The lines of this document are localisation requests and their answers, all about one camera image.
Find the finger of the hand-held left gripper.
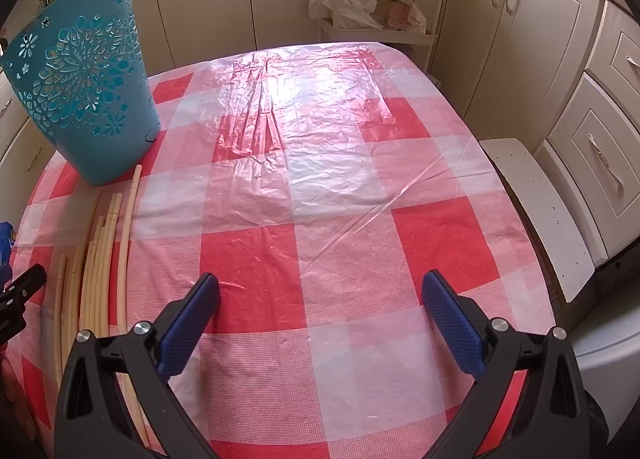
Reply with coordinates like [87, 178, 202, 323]
[0, 264, 48, 313]

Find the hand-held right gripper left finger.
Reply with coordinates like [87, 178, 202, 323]
[54, 273, 222, 459]

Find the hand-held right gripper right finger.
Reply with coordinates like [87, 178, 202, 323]
[421, 269, 596, 459]

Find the pile of cream chopsticks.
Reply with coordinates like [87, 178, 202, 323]
[52, 165, 151, 447]

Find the teal perforated plastic basket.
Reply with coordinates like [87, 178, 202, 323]
[0, 0, 162, 186]

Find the cream stove base cabinet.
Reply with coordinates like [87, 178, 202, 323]
[0, 66, 53, 220]

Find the white speckled bench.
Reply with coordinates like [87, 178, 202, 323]
[479, 138, 596, 305]

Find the white plastic stool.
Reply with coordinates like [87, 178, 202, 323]
[570, 324, 627, 459]

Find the red white checkered tablecloth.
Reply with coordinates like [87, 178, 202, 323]
[10, 42, 563, 459]

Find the cream drawer cabinet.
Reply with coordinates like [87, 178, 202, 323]
[537, 2, 640, 265]

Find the cream double door cabinet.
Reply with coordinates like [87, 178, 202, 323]
[431, 0, 607, 142]

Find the red printed plastic bag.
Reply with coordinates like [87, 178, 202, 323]
[382, 0, 428, 35]

